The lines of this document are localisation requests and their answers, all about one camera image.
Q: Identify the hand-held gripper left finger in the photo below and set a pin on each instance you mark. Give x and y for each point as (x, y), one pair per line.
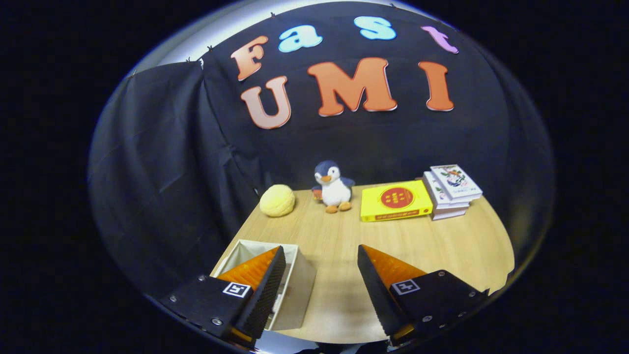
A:
(268, 290)

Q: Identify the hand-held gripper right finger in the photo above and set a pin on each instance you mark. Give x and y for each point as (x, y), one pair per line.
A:
(378, 290)

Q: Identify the cream fabric storage box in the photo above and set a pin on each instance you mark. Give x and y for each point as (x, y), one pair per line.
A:
(300, 290)

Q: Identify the yellow round bread toy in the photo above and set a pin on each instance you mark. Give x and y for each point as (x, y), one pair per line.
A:
(277, 200)

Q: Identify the yellow book with red circle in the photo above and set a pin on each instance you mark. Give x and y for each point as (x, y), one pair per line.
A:
(395, 199)

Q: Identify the penguin plush toy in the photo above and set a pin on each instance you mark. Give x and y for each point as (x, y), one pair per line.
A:
(335, 189)

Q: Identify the black backdrop cloth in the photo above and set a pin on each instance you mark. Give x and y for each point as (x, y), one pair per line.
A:
(172, 172)

